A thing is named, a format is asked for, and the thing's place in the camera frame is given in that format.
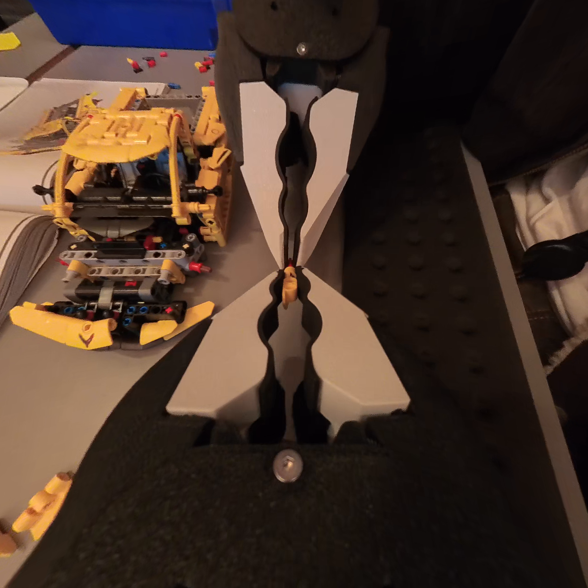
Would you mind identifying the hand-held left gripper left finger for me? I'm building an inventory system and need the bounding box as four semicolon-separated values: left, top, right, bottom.
166;269;282;432

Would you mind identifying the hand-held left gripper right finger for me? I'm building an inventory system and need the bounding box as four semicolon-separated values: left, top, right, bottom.
297;266;410;435

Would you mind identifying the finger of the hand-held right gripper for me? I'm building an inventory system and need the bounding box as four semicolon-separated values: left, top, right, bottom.
238;81;289;273
295;88;360;268

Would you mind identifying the yellow connector brick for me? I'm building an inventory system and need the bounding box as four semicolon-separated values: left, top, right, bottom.
281;266;300;310

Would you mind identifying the yellow arrow panel assembly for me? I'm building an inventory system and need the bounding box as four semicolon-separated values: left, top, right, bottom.
9;301;115;352

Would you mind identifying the yellow panel with black pins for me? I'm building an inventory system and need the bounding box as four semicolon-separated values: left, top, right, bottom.
117;300;216;346

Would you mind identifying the pile of small coloured pins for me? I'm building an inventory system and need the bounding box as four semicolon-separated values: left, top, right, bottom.
126;46;217;91

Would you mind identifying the yellow toy car model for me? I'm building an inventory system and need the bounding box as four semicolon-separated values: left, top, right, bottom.
32;85;235;301

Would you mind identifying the blue plastic bin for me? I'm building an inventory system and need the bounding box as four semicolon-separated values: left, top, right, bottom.
28;0;219;51

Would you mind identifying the black badge reel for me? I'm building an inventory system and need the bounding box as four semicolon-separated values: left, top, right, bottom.
521;236;588;281

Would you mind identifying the yellow long panel brick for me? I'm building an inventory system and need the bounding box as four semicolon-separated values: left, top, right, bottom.
11;472;74;541

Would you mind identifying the open instruction booklet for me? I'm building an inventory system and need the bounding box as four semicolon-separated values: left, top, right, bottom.
0;77;172;324

